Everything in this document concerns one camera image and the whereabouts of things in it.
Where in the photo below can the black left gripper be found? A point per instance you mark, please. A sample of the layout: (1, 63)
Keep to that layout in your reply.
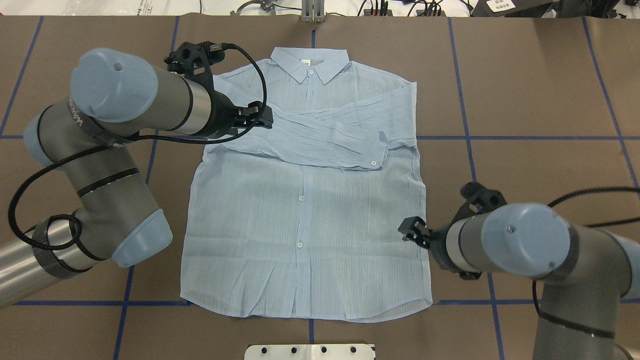
(221, 116)

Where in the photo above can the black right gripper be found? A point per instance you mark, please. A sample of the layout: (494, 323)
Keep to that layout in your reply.
(440, 242)

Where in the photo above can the light blue button shirt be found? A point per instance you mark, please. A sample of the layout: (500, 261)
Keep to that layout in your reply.
(301, 220)

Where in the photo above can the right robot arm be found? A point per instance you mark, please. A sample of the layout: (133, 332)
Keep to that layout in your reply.
(585, 272)

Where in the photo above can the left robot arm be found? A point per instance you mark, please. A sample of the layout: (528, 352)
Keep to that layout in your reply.
(117, 99)

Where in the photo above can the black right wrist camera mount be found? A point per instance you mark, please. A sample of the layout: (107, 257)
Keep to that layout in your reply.
(479, 200)

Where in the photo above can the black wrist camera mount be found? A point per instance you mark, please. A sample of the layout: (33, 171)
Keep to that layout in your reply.
(194, 60)
(479, 200)

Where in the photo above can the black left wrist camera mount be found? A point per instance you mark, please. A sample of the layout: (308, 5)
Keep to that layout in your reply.
(194, 60)

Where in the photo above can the aluminium frame post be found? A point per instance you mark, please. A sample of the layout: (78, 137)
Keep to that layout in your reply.
(313, 11)

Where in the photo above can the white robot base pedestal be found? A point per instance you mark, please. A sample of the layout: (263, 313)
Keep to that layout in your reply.
(323, 351)

